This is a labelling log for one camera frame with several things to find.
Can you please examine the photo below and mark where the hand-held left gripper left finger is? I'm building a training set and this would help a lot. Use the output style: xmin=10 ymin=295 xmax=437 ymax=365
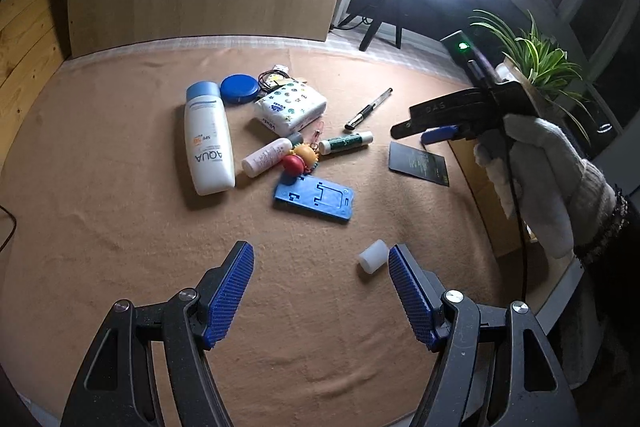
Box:
xmin=62 ymin=240 xmax=256 ymax=427

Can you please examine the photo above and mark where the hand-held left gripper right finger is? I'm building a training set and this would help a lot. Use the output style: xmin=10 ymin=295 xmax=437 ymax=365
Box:
xmin=387 ymin=244 xmax=581 ymax=427

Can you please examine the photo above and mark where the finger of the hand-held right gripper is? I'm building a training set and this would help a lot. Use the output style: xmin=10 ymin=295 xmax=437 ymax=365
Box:
xmin=421 ymin=125 xmax=481 ymax=146
xmin=390 ymin=88 xmax=493 ymax=140

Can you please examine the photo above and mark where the cardboard box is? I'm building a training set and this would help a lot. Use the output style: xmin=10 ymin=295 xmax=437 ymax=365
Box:
xmin=447 ymin=57 xmax=551 ymax=258

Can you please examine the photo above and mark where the green white lip balm tube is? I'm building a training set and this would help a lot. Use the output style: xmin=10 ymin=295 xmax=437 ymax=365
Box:
xmin=319 ymin=132 xmax=374 ymax=155

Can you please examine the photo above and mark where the person's right forearm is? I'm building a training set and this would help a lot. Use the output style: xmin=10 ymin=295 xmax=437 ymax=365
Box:
xmin=572 ymin=159 xmax=640 ymax=358

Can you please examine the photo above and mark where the person's right hand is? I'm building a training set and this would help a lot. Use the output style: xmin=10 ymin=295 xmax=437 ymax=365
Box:
xmin=472 ymin=113 xmax=617 ymax=260

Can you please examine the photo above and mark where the black card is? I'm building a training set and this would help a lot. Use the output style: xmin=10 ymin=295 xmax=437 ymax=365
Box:
xmin=388 ymin=142 xmax=450 ymax=188

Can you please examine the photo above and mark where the white plastic cap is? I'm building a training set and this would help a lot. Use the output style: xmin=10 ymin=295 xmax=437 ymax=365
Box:
xmin=357 ymin=239 xmax=390 ymax=278

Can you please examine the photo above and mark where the green potted plant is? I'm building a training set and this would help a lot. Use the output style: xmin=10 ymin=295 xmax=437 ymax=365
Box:
xmin=470 ymin=9 xmax=601 ymax=142

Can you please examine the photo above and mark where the clear black pen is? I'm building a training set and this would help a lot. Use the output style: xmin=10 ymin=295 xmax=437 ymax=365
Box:
xmin=344 ymin=88 xmax=394 ymax=131

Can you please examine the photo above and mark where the blue phone stand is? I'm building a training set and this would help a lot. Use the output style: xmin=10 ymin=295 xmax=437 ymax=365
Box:
xmin=273 ymin=172 xmax=356 ymax=224

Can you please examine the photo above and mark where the small pink white bottle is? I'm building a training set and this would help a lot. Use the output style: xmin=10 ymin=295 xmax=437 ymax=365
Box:
xmin=241 ymin=133 xmax=303 ymax=178

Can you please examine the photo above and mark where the white sunscreen bottle blue cap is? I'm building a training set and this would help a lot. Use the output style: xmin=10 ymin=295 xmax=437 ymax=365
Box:
xmin=184 ymin=82 xmax=237 ymax=196

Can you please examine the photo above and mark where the patterned tissue pack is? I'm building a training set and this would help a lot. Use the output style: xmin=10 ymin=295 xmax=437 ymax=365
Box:
xmin=252 ymin=82 xmax=328 ymax=134

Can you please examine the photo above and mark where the blue round lid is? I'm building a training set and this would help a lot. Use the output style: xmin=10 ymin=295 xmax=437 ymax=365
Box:
xmin=220 ymin=74 xmax=260 ymax=106

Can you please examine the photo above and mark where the black cable bundle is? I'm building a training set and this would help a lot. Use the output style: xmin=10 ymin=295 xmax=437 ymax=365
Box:
xmin=257 ymin=66 xmax=293 ymax=90

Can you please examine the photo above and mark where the thin black cable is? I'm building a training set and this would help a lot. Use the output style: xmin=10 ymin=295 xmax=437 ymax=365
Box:
xmin=0 ymin=204 xmax=18 ymax=253

